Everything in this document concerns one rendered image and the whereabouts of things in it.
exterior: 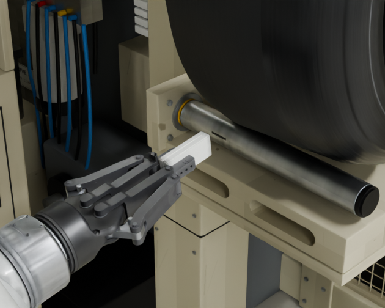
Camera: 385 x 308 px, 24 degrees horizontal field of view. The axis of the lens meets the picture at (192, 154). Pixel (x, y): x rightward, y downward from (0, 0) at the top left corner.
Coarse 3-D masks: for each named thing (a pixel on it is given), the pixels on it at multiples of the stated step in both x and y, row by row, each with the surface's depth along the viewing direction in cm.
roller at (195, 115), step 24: (192, 120) 133; (216, 120) 130; (240, 144) 127; (264, 144) 124; (288, 144) 124; (288, 168) 121; (312, 168) 119; (336, 168) 118; (336, 192) 116; (360, 192) 114; (360, 216) 115
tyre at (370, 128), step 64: (192, 0) 105; (256, 0) 98; (320, 0) 94; (384, 0) 97; (192, 64) 112; (256, 64) 103; (320, 64) 98; (384, 64) 140; (256, 128) 119; (320, 128) 106; (384, 128) 109
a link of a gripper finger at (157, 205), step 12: (168, 180) 100; (156, 192) 98; (168, 192) 98; (180, 192) 101; (144, 204) 97; (156, 204) 97; (168, 204) 99; (144, 216) 95; (156, 216) 98; (132, 228) 94; (132, 240) 95
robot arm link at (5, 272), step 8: (0, 256) 88; (0, 264) 87; (8, 264) 88; (0, 272) 87; (8, 272) 87; (16, 272) 88; (8, 280) 87; (16, 280) 88; (8, 288) 86; (16, 288) 87; (24, 288) 88; (16, 296) 86; (24, 296) 88; (24, 304) 87
